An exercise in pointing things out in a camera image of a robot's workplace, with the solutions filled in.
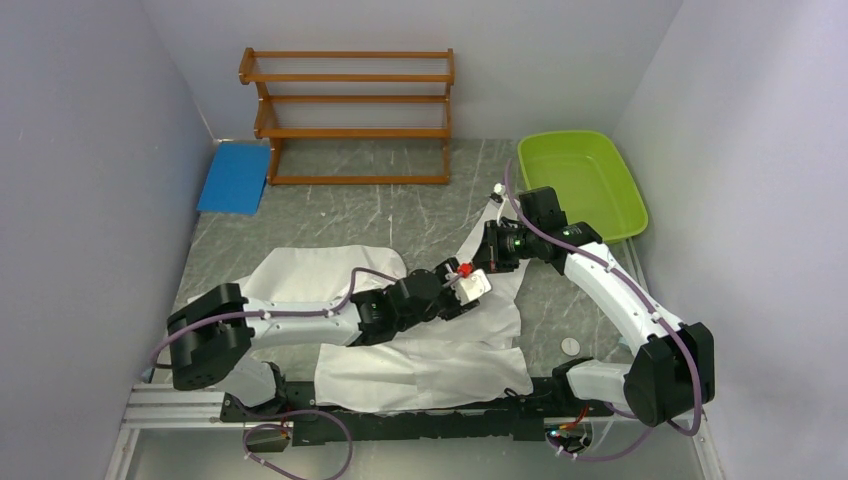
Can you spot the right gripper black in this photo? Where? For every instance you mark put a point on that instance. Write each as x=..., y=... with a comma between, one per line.
x=485, y=257

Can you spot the white shirt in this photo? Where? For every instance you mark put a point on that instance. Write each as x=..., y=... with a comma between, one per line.
x=437, y=364

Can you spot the white round brooch backing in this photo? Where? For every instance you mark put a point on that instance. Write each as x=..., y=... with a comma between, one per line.
x=570, y=347

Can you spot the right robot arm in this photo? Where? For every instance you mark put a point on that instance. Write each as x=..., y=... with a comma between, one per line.
x=672, y=371

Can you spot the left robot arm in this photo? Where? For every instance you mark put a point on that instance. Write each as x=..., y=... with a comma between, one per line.
x=210, y=339

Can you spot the green plastic basin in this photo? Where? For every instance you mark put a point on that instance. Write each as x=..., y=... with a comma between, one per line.
x=591, y=179

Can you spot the wooden shoe rack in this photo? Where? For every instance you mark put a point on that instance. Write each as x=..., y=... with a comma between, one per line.
x=352, y=95

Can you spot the blue board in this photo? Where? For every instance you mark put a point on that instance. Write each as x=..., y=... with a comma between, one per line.
x=236, y=179

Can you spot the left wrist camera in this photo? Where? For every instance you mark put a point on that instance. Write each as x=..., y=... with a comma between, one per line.
x=467, y=284

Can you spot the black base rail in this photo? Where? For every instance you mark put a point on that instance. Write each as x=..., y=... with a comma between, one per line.
x=518, y=417

